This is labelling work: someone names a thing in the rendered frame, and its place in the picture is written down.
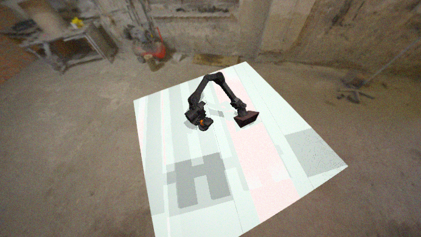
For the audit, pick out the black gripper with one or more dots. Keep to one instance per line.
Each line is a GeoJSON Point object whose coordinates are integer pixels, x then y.
{"type": "Point", "coordinates": [206, 121]}

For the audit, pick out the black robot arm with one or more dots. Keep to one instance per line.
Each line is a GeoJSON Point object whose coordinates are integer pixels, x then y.
{"type": "Point", "coordinates": [196, 107]}

